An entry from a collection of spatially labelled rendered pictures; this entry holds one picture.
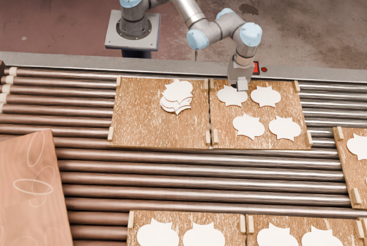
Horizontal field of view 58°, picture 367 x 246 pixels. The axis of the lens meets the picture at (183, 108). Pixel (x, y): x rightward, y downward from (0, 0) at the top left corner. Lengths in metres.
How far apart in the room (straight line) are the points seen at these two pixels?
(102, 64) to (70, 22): 1.66
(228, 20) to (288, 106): 0.52
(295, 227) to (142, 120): 0.72
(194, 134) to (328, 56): 2.08
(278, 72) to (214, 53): 1.33
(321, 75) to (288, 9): 1.87
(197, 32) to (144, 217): 0.68
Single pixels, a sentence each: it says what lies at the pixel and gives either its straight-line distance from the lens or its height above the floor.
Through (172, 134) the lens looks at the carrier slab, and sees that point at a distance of 1.38.
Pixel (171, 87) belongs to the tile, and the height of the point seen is 0.98.
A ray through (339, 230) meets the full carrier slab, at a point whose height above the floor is 0.94.
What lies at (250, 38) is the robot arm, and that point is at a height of 1.33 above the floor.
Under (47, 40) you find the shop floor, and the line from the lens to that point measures 3.16.
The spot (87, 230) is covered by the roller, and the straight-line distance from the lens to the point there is 1.29.
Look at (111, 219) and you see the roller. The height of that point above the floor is 0.92.
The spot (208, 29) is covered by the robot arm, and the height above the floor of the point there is 1.32.
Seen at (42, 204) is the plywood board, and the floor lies 1.04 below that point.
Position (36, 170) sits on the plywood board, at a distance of 1.28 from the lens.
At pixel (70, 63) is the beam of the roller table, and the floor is 0.92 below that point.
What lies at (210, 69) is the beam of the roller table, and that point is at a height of 0.91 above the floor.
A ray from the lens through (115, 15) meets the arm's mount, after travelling 1.92.
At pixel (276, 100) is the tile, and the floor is 0.95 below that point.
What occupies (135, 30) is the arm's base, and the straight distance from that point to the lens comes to 1.77.
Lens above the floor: 2.15
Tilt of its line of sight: 57 degrees down
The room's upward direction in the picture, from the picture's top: 5 degrees clockwise
